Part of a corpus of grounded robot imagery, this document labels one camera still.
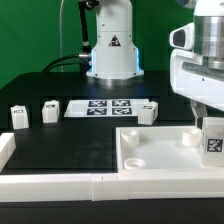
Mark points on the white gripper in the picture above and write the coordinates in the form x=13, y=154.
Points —
x=189, y=77

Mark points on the white square tabletop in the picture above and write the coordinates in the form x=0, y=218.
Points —
x=164, y=148

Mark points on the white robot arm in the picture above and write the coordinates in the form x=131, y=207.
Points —
x=107, y=38

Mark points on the white sheet with fiducial tags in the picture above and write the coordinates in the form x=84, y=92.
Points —
x=104, y=107

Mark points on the white L-shaped obstacle fence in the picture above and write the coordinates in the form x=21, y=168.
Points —
x=112, y=186

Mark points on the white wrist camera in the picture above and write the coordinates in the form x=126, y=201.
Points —
x=183, y=37

